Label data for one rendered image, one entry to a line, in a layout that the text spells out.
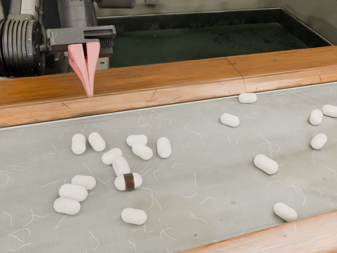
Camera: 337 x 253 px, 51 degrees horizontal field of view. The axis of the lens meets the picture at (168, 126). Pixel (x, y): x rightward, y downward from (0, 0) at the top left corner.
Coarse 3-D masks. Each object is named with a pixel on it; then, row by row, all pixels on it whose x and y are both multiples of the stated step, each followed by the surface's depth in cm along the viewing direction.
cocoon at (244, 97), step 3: (243, 93) 68; (246, 93) 68; (249, 93) 68; (252, 93) 68; (240, 96) 68; (243, 96) 67; (246, 96) 67; (249, 96) 67; (252, 96) 67; (255, 96) 68; (240, 99) 68; (243, 99) 67; (246, 99) 67; (249, 99) 67; (252, 99) 67; (255, 99) 68; (243, 102) 68; (246, 102) 68; (249, 102) 68; (252, 102) 68
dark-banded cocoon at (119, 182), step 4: (120, 176) 49; (136, 176) 49; (140, 176) 50; (116, 180) 49; (120, 180) 48; (136, 180) 49; (140, 180) 49; (116, 184) 48; (120, 184) 48; (124, 184) 48; (136, 184) 49; (140, 184) 49; (120, 188) 48; (124, 188) 49
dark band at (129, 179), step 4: (124, 176) 49; (128, 176) 49; (132, 176) 49; (124, 180) 48; (128, 180) 48; (132, 180) 49; (128, 184) 48; (132, 184) 49; (128, 188) 49; (132, 188) 49
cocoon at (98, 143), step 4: (92, 136) 55; (96, 136) 55; (100, 136) 55; (92, 140) 55; (96, 140) 54; (100, 140) 54; (92, 144) 55; (96, 144) 54; (100, 144) 54; (104, 144) 55; (96, 148) 54; (100, 148) 54; (104, 148) 55
